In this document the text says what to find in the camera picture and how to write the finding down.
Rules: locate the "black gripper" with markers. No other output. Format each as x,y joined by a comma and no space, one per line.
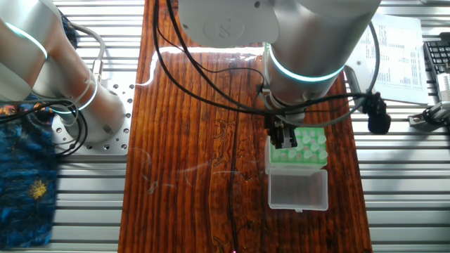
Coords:
280,121

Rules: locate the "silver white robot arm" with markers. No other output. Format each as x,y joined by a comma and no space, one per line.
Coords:
309,42

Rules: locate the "tall green pipette tip holder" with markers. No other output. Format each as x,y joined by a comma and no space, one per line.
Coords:
299,190

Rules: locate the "brown wooden board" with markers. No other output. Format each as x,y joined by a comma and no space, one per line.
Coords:
190,154

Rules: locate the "printed white paper sheet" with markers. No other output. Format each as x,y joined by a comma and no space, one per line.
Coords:
404,60

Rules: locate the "black keyboard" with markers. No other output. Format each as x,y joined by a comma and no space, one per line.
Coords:
437,56

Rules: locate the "blue patterned cloth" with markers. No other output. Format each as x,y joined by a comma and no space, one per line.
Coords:
24,190

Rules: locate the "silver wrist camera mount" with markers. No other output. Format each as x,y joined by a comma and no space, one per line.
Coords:
357,74

